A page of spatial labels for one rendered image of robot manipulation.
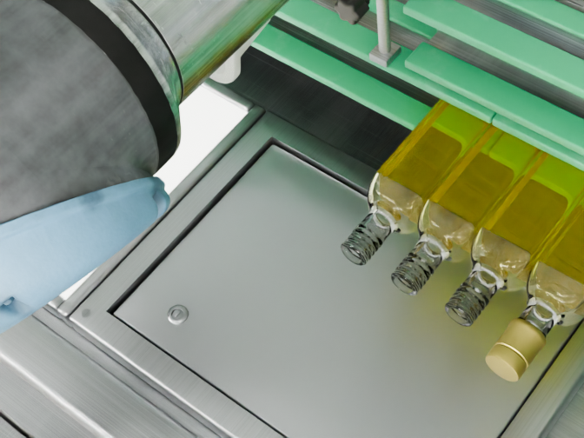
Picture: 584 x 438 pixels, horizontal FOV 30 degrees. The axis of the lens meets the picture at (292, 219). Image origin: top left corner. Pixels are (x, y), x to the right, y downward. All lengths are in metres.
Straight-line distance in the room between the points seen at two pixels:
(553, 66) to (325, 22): 0.28
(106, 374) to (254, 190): 0.26
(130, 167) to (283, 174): 0.76
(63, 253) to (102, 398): 0.69
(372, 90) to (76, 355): 0.42
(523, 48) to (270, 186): 0.37
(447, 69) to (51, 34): 0.65
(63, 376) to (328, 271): 0.29
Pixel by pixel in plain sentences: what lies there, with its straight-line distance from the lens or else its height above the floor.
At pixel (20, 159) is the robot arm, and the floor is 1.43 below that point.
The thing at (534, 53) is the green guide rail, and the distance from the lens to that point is 0.98.
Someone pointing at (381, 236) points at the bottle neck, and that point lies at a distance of 1.02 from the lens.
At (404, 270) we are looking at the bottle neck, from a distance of 0.99.
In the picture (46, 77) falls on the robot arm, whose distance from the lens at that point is 0.46.
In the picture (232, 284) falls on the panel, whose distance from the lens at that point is 1.16.
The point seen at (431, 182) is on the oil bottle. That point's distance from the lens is 1.03.
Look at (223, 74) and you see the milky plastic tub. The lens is 0.97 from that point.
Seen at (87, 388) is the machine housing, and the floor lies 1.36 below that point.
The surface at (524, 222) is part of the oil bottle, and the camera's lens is 1.00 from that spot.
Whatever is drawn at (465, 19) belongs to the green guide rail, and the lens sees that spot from 1.01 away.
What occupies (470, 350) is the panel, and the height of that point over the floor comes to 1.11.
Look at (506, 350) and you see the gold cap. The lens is 0.95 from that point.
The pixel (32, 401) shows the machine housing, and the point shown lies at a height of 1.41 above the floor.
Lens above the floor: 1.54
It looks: 23 degrees down
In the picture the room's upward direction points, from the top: 138 degrees counter-clockwise
